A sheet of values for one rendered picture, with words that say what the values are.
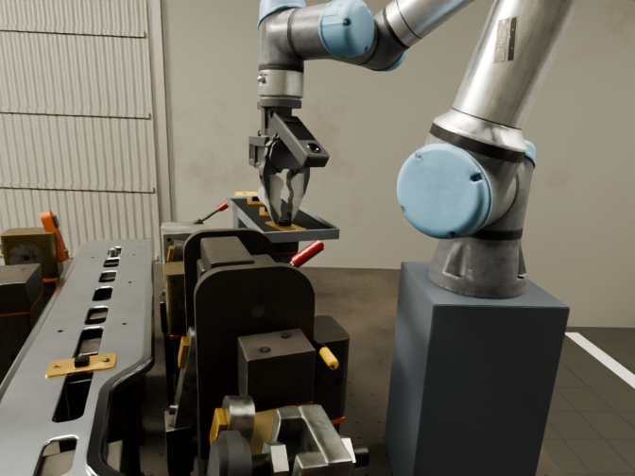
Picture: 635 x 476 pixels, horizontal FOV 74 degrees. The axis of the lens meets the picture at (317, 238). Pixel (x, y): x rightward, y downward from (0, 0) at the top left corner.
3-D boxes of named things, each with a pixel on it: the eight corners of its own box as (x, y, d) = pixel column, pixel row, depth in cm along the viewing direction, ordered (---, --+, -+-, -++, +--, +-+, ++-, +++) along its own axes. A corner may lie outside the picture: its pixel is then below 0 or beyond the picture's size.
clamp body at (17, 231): (16, 359, 114) (-5, 228, 105) (74, 351, 119) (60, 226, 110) (6, 376, 106) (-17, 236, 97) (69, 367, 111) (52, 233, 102)
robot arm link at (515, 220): (533, 223, 68) (548, 137, 65) (509, 237, 58) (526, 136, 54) (459, 212, 75) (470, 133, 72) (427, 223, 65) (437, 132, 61)
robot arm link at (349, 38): (389, 8, 64) (332, 17, 71) (348, -12, 56) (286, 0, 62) (386, 63, 66) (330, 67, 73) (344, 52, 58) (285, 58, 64)
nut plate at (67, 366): (43, 378, 56) (42, 369, 55) (50, 363, 59) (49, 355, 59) (114, 367, 59) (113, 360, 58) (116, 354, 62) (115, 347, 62)
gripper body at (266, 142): (283, 167, 81) (284, 102, 78) (308, 173, 74) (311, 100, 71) (247, 168, 76) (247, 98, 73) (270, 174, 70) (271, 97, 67)
